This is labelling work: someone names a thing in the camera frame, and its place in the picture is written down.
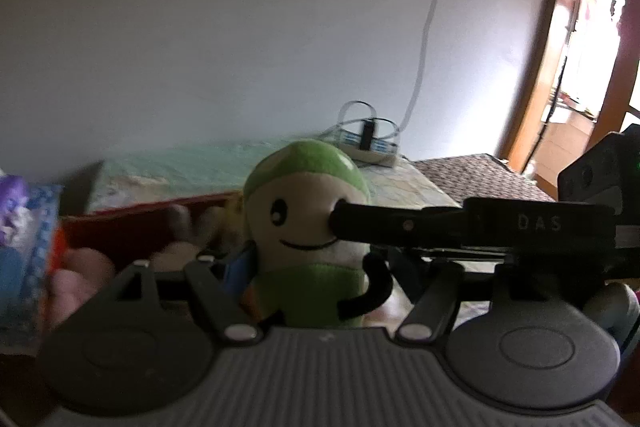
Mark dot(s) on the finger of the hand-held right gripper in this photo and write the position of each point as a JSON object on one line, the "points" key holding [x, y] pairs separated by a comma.
{"points": [[390, 222]]}

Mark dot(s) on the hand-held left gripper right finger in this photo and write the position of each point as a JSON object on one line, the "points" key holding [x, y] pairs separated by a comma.
{"points": [[435, 297]]}

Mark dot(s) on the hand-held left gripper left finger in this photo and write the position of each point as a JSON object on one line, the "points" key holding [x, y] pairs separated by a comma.
{"points": [[239, 269]]}

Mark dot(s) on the green plush toy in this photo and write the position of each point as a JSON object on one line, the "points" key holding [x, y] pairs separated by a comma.
{"points": [[300, 207]]}

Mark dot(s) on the red box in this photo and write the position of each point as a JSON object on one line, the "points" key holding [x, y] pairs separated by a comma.
{"points": [[125, 232]]}

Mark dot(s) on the white power strip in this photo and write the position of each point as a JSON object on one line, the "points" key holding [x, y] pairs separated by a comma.
{"points": [[385, 155]]}

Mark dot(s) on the pale grey soft object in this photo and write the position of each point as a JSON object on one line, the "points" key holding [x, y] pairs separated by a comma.
{"points": [[610, 307]]}

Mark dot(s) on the black plug adapter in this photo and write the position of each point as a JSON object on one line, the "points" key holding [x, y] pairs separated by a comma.
{"points": [[367, 134]]}

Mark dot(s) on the brown woven mat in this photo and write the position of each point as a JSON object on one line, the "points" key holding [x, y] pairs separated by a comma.
{"points": [[475, 177]]}

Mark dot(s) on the pale green printed quilt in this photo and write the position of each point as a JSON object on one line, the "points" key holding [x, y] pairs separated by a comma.
{"points": [[200, 162]]}

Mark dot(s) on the wooden door with glass panes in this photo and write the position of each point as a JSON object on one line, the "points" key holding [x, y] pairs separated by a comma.
{"points": [[625, 82]]}

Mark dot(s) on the blue purple printed bag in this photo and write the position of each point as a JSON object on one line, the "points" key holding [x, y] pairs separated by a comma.
{"points": [[25, 257]]}

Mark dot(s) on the wooden door frame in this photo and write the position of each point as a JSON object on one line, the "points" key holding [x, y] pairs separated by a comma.
{"points": [[545, 57]]}

